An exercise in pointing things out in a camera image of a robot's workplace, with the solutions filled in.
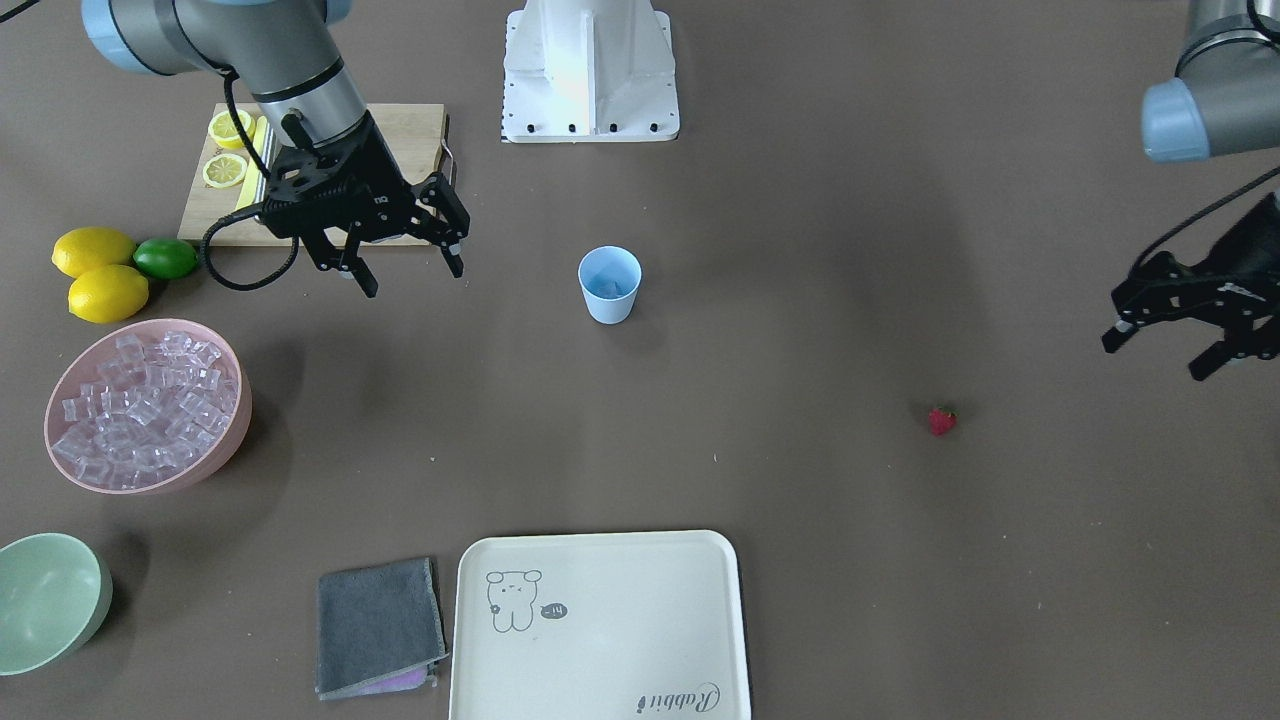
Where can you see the pink bowl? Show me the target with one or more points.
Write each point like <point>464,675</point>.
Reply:
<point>215,450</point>

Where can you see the green bowl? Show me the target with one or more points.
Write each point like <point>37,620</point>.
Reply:
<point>55,593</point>

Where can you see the yellow plastic knife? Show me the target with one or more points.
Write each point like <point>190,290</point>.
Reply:
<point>257,153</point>

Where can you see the blue plastic cup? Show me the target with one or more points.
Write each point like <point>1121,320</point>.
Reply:
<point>609,278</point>

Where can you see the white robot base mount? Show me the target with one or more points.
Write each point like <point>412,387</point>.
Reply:
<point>589,72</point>

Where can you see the grey folded cloth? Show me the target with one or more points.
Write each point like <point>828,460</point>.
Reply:
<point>379,630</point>

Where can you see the yellow lemon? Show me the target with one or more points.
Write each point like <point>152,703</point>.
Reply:
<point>88,248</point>
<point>109,294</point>

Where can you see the yellow lemon lower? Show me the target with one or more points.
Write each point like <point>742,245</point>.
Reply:
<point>109,294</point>

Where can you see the cream rabbit tray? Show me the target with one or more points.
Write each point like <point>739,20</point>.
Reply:
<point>639,625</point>

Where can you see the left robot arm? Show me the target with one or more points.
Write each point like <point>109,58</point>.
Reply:
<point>1222,99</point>

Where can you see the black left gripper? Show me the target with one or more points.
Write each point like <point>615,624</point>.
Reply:
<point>1258,250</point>

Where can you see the yellow lemon upper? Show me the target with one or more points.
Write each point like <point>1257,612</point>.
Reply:
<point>88,248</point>

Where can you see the pile of clear ice cubes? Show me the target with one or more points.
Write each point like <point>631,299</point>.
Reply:
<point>140,410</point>

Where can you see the lemon slice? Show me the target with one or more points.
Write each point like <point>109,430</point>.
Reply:
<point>232,130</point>
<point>224,170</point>

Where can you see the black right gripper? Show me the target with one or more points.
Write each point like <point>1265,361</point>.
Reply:
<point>383,186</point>

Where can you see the lemon slice upper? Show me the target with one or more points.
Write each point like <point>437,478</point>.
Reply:
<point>232,130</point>

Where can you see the green lime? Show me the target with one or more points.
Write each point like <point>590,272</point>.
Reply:
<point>166,259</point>

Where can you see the lemon slice lower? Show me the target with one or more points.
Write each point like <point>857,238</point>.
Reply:
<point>224,170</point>

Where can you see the red strawberry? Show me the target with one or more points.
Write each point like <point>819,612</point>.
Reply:
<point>941,420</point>

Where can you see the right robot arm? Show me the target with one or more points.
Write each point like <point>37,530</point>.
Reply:
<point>282,51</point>

